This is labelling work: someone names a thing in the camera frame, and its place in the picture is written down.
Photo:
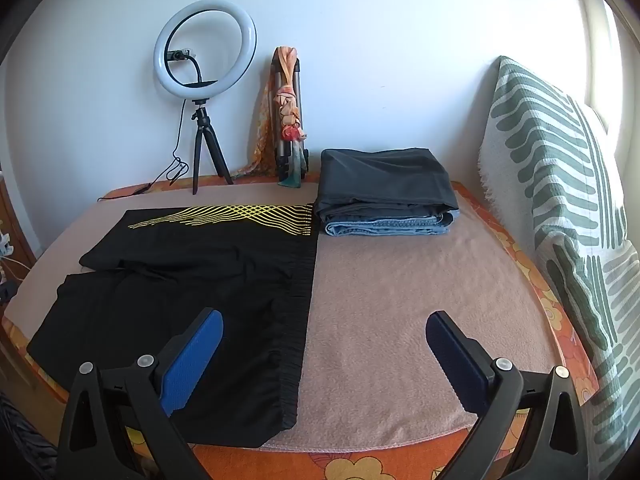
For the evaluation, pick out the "black pants with yellow print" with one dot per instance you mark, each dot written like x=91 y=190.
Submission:
x=200 y=270

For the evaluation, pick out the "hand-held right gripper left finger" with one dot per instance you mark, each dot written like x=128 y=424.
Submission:
x=192 y=365

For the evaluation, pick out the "window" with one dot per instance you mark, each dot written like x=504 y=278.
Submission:
x=595 y=35

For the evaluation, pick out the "blue folded jeans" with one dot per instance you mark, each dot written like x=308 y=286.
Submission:
x=380 y=226

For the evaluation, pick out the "folded tripod with scarf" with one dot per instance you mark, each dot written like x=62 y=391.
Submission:
x=287 y=105

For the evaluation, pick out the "pink blanket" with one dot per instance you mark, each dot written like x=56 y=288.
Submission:
x=400 y=310

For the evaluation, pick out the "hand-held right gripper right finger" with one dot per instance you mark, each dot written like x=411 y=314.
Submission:
x=452 y=355

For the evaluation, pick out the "dark grey folded pants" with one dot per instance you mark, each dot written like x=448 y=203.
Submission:
x=385 y=180

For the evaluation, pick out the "small black tripod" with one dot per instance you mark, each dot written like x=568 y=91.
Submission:
x=201 y=125

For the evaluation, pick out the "dark ribbed cloth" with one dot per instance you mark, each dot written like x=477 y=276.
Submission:
x=22 y=442

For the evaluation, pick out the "green striped white pillow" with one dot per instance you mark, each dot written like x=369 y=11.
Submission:
x=550 y=170

